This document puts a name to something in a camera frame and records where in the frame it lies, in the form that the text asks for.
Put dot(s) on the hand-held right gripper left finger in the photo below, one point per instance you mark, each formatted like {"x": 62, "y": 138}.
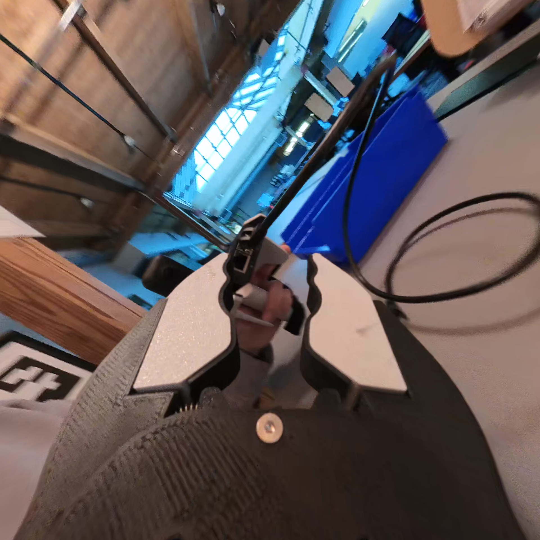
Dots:
{"x": 185, "y": 333}

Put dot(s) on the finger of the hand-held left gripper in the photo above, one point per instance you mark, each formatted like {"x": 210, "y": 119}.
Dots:
{"x": 253, "y": 297}
{"x": 272, "y": 255}

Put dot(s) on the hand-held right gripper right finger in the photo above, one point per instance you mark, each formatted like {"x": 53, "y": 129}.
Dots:
{"x": 354, "y": 333}

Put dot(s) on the black network adapter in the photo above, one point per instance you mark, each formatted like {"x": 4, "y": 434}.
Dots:
{"x": 241, "y": 270}

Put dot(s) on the person's left forearm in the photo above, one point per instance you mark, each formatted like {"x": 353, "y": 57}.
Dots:
{"x": 25, "y": 464}

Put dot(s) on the blue plastic bin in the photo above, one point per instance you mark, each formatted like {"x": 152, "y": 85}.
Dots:
{"x": 312, "y": 211}
{"x": 388, "y": 177}

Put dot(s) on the large skylight window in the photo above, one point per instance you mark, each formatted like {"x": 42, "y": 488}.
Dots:
{"x": 223, "y": 143}

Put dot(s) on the desk divider rail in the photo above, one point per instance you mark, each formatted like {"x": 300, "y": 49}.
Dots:
{"x": 485, "y": 80}

